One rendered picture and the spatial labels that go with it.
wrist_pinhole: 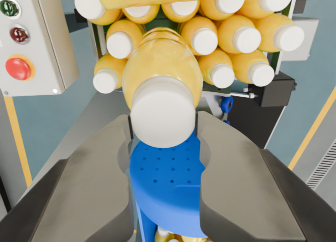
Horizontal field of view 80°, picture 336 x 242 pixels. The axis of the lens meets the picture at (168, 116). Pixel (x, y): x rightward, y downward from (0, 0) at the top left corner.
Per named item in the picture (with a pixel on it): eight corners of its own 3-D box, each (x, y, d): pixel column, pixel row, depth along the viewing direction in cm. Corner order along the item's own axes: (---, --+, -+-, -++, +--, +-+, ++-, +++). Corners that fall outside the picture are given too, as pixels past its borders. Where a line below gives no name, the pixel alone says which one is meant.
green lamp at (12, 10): (6, 17, 29) (0, 17, 28) (-1, -1, 28) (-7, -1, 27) (21, 16, 29) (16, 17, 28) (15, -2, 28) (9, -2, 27)
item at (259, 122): (178, 210, 224) (179, 223, 211) (214, 84, 152) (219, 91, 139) (223, 213, 229) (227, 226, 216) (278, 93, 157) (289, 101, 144)
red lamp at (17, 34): (15, 42, 31) (10, 44, 30) (9, 26, 30) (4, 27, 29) (30, 42, 31) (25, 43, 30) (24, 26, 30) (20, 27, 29)
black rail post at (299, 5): (273, 13, 48) (292, 15, 41) (276, -2, 47) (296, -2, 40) (282, 12, 48) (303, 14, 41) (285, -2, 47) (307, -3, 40)
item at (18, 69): (14, 79, 34) (10, 81, 33) (5, 57, 32) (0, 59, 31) (36, 78, 34) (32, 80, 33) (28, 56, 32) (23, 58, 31)
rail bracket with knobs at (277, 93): (237, 92, 58) (252, 108, 49) (241, 67, 54) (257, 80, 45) (272, 90, 58) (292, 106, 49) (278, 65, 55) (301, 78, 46)
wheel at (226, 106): (219, 114, 53) (226, 116, 52) (221, 98, 50) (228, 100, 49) (226, 107, 56) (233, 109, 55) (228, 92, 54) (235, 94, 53)
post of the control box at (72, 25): (121, 14, 127) (35, 39, 40) (120, 6, 125) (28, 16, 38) (127, 13, 127) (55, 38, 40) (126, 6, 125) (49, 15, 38)
